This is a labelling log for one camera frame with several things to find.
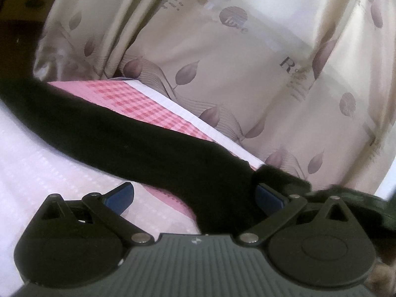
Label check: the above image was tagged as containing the black printed small garment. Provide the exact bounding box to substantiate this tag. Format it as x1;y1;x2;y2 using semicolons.
1;79;311;235

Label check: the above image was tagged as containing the beige leaf-print curtain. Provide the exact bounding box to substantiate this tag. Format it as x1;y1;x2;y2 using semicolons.
33;0;395;193

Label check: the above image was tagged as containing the pink checked bed sheet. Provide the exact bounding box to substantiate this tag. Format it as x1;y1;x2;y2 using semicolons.
1;80;262;296

